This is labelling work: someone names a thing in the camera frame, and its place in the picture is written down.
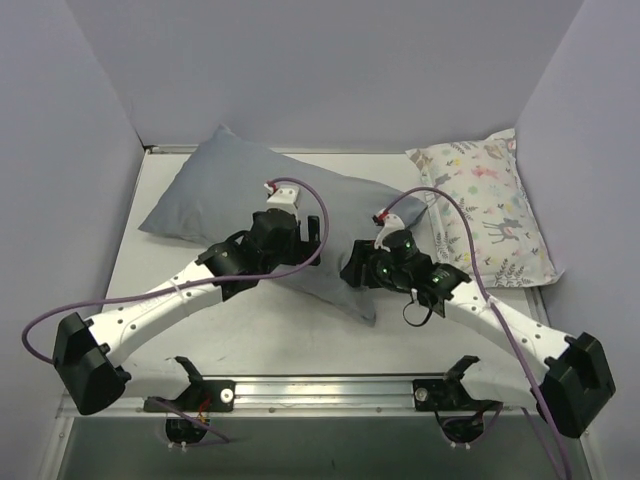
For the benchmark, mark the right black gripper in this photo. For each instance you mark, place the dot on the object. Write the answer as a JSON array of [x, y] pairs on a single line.
[[360, 267]]

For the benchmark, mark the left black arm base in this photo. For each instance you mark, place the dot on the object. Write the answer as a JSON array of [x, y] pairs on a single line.
[[191, 425]]

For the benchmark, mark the floral deer print pillow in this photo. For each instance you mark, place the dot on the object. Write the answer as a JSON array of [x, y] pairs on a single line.
[[490, 228]]

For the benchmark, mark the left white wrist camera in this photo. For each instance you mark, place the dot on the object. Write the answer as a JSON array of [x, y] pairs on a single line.
[[284, 197]]

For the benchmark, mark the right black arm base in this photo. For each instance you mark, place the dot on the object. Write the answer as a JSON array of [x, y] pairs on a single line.
[[462, 420]]

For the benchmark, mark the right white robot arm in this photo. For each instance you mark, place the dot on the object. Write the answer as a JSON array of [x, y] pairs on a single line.
[[567, 379]]

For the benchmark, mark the grey pillowcase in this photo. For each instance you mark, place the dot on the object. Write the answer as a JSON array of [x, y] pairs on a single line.
[[221, 185]]

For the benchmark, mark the aluminium mounting rail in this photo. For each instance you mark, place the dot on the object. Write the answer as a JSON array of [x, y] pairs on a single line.
[[317, 394]]

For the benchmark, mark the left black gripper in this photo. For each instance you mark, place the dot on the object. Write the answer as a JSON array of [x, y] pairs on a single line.
[[304, 239]]

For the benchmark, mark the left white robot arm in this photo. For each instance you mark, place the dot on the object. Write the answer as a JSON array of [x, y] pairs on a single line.
[[89, 353]]

